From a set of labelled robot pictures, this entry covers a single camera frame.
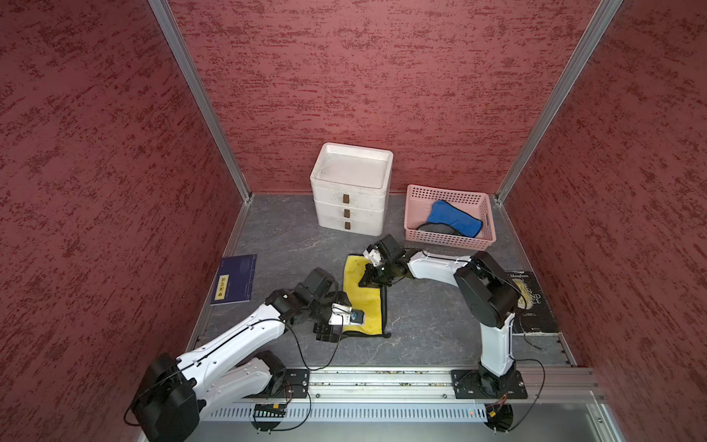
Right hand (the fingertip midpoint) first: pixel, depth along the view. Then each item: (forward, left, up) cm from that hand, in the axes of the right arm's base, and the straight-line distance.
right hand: (360, 287), depth 91 cm
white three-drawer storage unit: (+28, +3, +22) cm, 36 cm away
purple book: (+4, +44, 0) cm, 44 cm away
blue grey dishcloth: (+31, -36, -1) cm, 48 cm away
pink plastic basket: (+39, -26, -2) cm, 47 cm away
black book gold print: (-10, -55, -1) cm, 56 cm away
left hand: (-13, +6, +6) cm, 15 cm away
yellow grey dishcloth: (-5, -3, 0) cm, 6 cm away
